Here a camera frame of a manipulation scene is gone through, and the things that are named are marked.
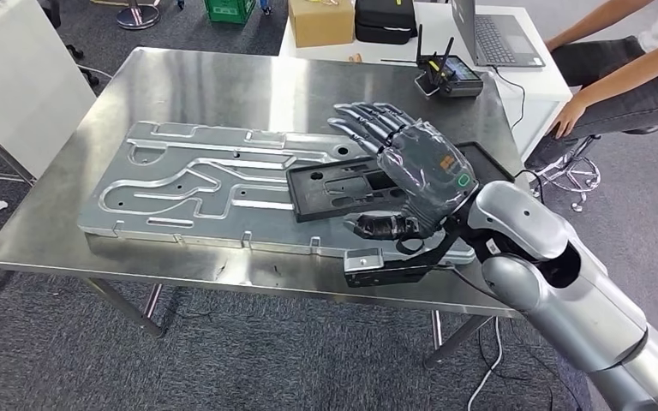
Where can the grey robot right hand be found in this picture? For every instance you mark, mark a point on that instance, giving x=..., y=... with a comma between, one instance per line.
x=425, y=170

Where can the black plastic panel part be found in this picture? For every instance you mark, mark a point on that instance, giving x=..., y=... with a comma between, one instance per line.
x=306, y=198

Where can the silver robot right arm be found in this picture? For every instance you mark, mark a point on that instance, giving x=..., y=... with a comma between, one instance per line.
x=562, y=306

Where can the steel workbench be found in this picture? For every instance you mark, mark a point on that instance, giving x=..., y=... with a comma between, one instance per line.
x=204, y=85

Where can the black remote controller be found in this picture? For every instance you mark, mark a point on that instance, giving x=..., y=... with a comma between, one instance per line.
x=459, y=79

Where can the small tan object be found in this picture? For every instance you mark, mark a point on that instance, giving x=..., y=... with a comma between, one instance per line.
x=355, y=58

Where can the white desk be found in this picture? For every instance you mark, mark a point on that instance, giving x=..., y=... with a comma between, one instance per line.
x=533, y=85

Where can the chrome swivel stool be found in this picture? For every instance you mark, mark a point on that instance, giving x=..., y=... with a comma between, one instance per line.
x=576, y=170

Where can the grey laptop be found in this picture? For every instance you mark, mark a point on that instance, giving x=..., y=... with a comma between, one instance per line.
x=505, y=39

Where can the black carrying case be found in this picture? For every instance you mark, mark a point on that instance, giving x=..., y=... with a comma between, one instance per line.
x=386, y=22

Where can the cardboard box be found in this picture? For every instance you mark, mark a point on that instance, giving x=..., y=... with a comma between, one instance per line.
x=320, y=25

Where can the person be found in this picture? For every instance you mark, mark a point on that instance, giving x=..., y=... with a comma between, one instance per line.
x=618, y=74

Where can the green plastic crate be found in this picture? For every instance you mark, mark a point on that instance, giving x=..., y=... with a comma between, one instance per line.
x=229, y=11

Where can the stamped grey metal panel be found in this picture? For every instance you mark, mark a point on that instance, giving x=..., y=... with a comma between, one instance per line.
x=153, y=227

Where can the black office chair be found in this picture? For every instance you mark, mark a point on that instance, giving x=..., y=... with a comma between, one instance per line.
x=73, y=51

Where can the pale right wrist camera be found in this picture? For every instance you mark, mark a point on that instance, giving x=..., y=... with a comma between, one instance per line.
x=363, y=261

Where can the black camera bracket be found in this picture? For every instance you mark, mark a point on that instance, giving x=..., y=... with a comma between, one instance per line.
x=386, y=275

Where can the chrome stanchion post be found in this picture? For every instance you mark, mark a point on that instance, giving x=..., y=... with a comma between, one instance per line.
x=136, y=20

